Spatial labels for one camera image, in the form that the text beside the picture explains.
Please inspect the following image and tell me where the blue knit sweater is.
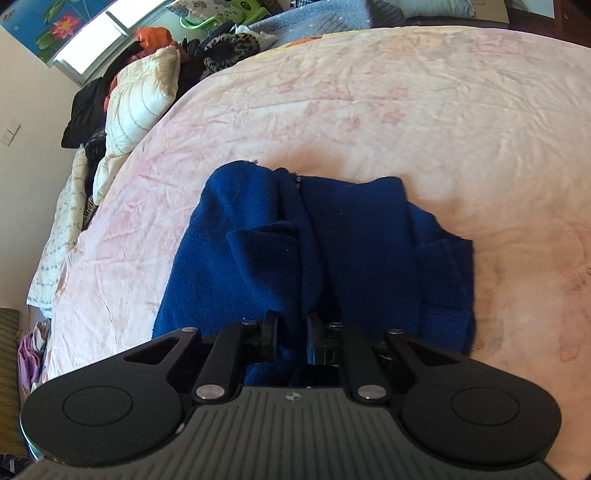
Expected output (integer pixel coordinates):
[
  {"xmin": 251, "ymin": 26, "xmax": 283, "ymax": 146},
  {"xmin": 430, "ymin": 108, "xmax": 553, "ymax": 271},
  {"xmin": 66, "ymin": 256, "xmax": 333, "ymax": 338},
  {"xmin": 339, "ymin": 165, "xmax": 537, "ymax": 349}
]
[{"xmin": 153, "ymin": 161, "xmax": 476, "ymax": 387}]

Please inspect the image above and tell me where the black clothes heap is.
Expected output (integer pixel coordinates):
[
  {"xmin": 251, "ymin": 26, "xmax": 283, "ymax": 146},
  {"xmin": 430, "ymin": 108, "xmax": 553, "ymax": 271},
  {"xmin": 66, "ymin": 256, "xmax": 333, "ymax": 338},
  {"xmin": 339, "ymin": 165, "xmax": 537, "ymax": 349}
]
[{"xmin": 60, "ymin": 41, "xmax": 144, "ymax": 150}]

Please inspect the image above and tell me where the pink floral bed sheet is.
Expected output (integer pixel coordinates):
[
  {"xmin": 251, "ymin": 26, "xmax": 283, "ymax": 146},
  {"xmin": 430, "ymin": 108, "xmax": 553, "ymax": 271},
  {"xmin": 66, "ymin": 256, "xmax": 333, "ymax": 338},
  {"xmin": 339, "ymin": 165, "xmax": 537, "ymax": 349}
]
[{"xmin": 43, "ymin": 27, "xmax": 590, "ymax": 479}]

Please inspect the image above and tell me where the white quilted pillow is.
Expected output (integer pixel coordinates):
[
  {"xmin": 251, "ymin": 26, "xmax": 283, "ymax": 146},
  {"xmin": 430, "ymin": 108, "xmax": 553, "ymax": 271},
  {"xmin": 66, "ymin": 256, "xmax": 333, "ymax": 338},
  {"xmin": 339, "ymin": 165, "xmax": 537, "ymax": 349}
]
[{"xmin": 92, "ymin": 46, "xmax": 180, "ymax": 204}]

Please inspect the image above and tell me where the leopard print garment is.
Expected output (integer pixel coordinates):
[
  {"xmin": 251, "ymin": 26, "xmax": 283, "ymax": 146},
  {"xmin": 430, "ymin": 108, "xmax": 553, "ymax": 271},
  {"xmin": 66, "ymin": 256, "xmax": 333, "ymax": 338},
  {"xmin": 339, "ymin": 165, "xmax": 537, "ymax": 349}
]
[{"xmin": 204, "ymin": 33, "xmax": 261, "ymax": 73}]

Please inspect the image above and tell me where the light blue quilted blanket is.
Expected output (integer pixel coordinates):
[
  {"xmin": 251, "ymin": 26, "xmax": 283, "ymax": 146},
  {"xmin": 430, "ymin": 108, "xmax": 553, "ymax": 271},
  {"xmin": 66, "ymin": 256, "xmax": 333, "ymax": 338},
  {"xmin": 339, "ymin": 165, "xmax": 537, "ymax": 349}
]
[{"xmin": 250, "ymin": 0, "xmax": 408, "ymax": 47}]

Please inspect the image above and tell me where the green plastic chair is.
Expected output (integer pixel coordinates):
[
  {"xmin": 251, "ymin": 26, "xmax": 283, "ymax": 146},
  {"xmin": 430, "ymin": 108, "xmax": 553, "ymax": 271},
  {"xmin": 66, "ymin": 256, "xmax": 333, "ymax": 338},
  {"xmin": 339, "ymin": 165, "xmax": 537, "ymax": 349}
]
[{"xmin": 166, "ymin": 0, "xmax": 270, "ymax": 30}]

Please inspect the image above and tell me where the window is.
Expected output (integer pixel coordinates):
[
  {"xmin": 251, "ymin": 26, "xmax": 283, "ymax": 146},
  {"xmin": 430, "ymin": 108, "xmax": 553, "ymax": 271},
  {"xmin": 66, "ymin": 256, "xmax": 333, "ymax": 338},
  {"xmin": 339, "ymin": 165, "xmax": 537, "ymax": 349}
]
[{"xmin": 49, "ymin": 1, "xmax": 168, "ymax": 85}]

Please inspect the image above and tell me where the orange garment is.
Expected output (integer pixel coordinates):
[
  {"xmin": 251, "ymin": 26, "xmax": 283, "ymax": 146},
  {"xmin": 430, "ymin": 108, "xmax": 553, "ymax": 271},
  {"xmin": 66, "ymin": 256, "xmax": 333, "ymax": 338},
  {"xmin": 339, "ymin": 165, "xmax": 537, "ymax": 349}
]
[{"xmin": 102, "ymin": 27, "xmax": 189, "ymax": 111}]

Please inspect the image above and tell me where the floral white cushion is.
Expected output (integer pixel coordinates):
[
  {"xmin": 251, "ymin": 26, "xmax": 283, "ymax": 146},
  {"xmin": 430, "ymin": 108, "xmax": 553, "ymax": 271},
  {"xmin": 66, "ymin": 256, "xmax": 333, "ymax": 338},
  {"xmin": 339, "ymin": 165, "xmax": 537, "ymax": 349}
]
[{"xmin": 166, "ymin": 0, "xmax": 242, "ymax": 25}]

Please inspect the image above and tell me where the lotus flower window blind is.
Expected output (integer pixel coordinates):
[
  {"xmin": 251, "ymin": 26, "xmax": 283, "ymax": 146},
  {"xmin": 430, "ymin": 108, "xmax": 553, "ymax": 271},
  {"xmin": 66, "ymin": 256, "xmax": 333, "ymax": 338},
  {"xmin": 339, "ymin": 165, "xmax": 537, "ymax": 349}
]
[{"xmin": 1, "ymin": 0, "xmax": 112, "ymax": 64}]

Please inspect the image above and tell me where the white wall switch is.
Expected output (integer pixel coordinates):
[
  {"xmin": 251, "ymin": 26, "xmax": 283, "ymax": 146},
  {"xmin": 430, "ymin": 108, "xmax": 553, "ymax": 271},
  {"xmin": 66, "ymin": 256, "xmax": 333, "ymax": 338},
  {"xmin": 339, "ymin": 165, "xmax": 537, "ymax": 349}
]
[{"xmin": 1, "ymin": 121, "xmax": 21, "ymax": 147}]

